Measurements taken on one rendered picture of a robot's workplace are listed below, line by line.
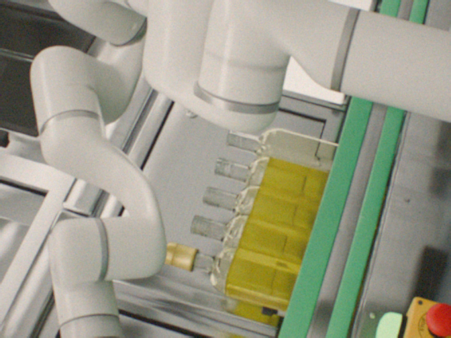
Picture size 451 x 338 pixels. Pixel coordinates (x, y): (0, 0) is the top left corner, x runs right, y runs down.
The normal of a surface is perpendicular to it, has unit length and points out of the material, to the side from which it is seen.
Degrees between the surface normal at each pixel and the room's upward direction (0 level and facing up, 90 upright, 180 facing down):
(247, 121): 120
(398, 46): 89
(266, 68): 128
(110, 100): 145
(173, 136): 91
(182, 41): 100
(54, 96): 74
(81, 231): 105
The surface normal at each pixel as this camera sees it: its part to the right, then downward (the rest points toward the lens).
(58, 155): -0.12, 0.73
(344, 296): 0.04, -0.60
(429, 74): -0.22, 0.20
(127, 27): 0.47, 0.63
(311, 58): -0.33, 0.48
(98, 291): 0.48, -0.47
